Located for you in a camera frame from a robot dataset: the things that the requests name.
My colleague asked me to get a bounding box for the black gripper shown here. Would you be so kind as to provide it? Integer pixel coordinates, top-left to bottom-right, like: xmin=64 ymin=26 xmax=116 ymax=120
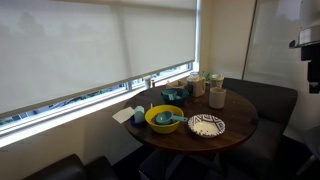
xmin=301 ymin=43 xmax=320 ymax=95

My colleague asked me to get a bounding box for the beige ceramic mug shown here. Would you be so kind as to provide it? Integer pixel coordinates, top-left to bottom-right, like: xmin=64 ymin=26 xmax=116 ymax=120
xmin=208 ymin=86 xmax=227 ymax=110

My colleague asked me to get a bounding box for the patterned paper cup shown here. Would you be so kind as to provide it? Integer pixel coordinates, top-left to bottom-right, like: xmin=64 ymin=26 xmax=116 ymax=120
xmin=210 ymin=73 xmax=226 ymax=90

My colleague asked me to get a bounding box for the white and black patterned plate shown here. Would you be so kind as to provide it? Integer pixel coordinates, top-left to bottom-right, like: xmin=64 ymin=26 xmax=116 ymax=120
xmin=187 ymin=113 xmax=227 ymax=139

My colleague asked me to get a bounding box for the teal measuring cup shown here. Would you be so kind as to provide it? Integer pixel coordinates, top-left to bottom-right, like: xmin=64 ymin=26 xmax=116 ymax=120
xmin=155 ymin=110 xmax=189 ymax=126

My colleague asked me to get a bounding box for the small green plant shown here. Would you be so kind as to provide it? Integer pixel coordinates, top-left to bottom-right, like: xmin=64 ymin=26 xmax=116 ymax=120
xmin=201 ymin=70 xmax=215 ymax=85

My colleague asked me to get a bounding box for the glass jar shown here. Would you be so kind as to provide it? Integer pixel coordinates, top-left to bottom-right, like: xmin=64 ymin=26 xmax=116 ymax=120
xmin=186 ymin=71 xmax=207 ymax=98

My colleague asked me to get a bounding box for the light wooden box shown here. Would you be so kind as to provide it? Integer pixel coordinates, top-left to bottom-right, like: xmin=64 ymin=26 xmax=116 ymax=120
xmin=165 ymin=79 xmax=188 ymax=91

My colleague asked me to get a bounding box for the dark teal bowl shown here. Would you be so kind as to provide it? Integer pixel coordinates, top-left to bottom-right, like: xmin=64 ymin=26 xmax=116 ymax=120
xmin=160 ymin=88 xmax=191 ymax=108

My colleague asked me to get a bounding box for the yellow bowl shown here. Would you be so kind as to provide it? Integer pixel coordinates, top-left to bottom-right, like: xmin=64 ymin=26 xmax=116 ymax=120
xmin=144 ymin=104 xmax=185 ymax=135

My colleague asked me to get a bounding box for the small grey canister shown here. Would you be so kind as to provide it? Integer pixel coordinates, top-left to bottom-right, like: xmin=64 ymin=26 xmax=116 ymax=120
xmin=143 ymin=75 xmax=157 ymax=90

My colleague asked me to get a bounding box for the small blue dish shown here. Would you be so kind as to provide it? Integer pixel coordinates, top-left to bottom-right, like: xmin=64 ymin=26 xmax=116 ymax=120
xmin=129 ymin=114 xmax=147 ymax=128

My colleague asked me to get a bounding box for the white paper napkin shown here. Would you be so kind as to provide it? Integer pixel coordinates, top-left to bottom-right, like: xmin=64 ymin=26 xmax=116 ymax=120
xmin=111 ymin=106 xmax=136 ymax=125

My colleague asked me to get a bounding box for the large white roller blind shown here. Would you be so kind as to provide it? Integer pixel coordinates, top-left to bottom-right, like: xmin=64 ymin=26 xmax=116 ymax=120
xmin=0 ymin=0 xmax=199 ymax=118

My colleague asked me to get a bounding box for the black leather chair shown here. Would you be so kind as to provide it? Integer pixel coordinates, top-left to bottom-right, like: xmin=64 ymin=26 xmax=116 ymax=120
xmin=22 ymin=153 xmax=120 ymax=180

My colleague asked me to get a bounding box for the glossy white wall panel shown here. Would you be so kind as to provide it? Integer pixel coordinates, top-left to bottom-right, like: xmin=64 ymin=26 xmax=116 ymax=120
xmin=242 ymin=0 xmax=320 ymax=85

